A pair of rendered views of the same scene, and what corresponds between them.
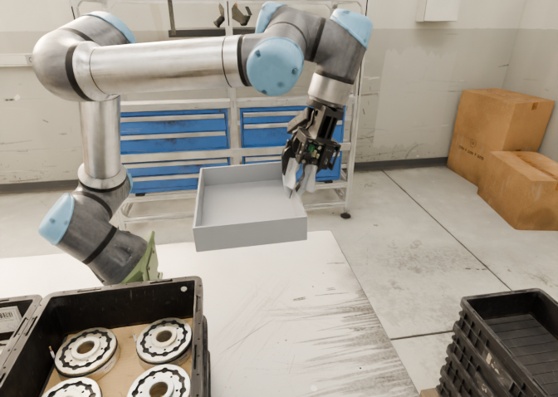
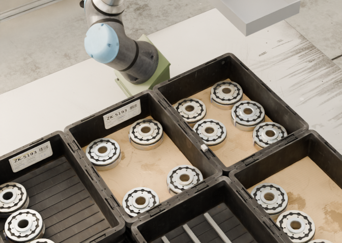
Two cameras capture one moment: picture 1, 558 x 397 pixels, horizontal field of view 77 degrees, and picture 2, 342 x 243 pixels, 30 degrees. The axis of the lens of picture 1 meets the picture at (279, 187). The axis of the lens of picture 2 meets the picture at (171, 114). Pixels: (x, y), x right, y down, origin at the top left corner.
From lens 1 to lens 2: 147 cm
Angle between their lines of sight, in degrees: 26
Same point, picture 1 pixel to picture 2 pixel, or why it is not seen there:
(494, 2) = not seen: outside the picture
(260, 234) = (277, 17)
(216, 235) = (256, 24)
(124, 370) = (214, 114)
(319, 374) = (301, 91)
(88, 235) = (129, 49)
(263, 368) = not seen: hidden behind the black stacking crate
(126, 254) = (149, 56)
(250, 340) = not seen: hidden behind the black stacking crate
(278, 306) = (252, 63)
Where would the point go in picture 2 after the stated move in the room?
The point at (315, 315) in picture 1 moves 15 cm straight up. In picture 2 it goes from (280, 60) to (283, 29)
